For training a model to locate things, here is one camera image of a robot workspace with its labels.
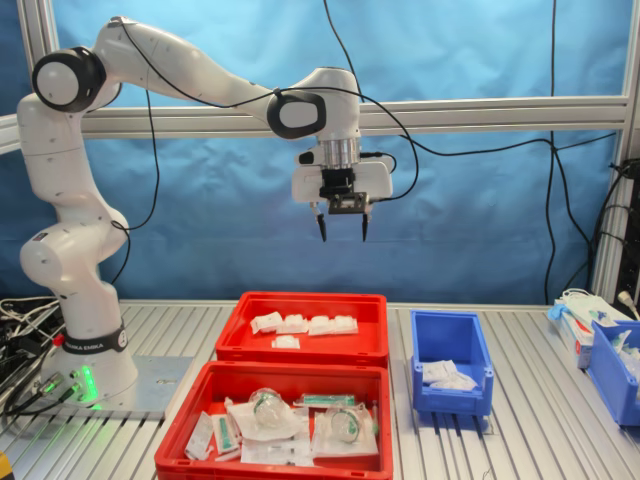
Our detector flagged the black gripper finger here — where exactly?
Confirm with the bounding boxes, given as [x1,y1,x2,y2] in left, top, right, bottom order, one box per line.
[309,200,329,244]
[360,197,374,244]

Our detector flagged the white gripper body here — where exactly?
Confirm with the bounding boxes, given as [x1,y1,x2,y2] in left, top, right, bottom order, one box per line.
[291,149,394,204]

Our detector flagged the red crate holding bandages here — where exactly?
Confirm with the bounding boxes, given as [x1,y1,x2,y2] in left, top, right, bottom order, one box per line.
[214,291,390,369]

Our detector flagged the white medical supplies box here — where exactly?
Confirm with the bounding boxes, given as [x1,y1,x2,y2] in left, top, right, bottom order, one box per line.
[553,299,596,370]

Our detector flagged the blue fabric backdrop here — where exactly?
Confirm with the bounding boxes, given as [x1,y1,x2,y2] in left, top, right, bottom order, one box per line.
[0,0,632,306]

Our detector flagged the blue storage bin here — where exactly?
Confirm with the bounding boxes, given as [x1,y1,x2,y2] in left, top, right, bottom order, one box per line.
[409,309,495,419]

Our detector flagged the red crate with medical supplies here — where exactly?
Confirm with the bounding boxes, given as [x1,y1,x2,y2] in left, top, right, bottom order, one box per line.
[153,360,396,480]

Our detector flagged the green syringe pack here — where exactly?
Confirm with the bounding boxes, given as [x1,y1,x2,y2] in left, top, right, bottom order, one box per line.
[293,393,357,407]

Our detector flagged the bagged clear oxygen mask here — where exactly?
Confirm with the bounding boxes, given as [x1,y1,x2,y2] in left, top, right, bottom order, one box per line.
[312,403,380,459]
[227,387,309,444]

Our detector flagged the green printed white pouch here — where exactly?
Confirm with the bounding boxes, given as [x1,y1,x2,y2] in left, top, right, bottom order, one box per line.
[210,414,244,456]

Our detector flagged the pile of blue face masks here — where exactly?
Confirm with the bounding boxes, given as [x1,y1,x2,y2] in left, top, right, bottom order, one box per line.
[547,288,614,329]

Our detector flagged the flat pouch with black print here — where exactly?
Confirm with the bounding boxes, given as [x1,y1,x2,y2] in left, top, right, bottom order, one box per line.
[239,438,316,467]

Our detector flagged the plain white pouch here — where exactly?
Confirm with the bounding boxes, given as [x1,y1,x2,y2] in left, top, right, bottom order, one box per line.
[183,412,214,460]

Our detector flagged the black equipment rack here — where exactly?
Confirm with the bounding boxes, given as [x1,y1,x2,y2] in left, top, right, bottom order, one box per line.
[617,158,640,321]

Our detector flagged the clear wrapped medical packs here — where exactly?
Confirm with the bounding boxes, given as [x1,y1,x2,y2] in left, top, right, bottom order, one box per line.
[607,329,640,391]

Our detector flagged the blue bin with wrapped packs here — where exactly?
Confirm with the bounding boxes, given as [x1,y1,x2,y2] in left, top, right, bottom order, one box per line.
[585,319,640,427]

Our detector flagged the aluminium profile frame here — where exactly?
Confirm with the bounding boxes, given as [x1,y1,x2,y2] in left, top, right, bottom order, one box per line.
[0,0,640,306]

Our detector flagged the black sagging cable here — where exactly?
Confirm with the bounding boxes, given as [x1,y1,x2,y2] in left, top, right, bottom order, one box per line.
[399,130,621,157]

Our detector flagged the black hanging cable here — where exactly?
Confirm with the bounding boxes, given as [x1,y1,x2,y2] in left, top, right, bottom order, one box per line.
[543,0,596,305]
[322,0,364,99]

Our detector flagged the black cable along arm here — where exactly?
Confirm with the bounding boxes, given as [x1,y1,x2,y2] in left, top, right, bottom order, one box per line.
[109,19,421,286]

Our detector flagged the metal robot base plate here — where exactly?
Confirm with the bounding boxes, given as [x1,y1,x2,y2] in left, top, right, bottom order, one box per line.
[49,355,194,422]

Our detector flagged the white cable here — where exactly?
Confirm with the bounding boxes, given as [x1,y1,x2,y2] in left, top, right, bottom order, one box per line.
[0,298,59,322]

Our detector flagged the black cable with metal plug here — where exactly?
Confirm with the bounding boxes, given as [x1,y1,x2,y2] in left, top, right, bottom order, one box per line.
[0,372,67,416]

